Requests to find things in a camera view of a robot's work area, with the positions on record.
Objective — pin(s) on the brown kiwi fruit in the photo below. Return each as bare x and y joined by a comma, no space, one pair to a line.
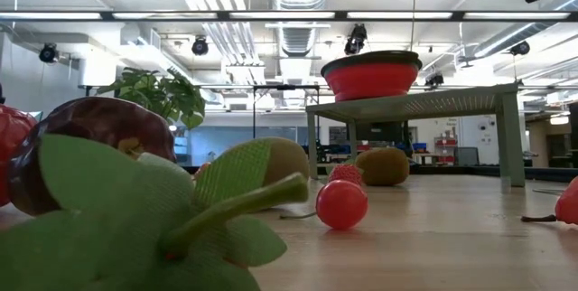
286,157
384,166

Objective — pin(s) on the red strawberry green leaves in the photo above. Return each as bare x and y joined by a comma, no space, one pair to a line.
345,173
113,218

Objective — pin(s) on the dark red apple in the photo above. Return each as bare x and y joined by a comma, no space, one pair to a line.
99,121

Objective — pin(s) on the large bright red apple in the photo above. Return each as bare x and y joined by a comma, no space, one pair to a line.
13,133

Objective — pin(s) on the small orange red fruit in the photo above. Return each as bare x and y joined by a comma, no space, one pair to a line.
570,205

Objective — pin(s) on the black background stand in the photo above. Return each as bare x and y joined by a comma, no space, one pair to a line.
254,110

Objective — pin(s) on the red cherry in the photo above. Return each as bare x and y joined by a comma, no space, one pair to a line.
341,205

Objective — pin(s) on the red collapsible colander grey rim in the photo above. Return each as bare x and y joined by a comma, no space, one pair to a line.
370,81

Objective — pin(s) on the black ceiling spotlight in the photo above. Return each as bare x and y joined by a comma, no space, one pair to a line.
48,53
199,46
357,38
434,79
519,48

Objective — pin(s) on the pale green perforated metal shelf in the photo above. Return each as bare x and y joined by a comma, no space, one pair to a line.
406,103

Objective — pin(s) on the green plant in white pot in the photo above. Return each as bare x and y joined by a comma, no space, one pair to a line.
158,94

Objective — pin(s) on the shelf with red bins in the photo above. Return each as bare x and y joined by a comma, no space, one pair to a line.
444,148

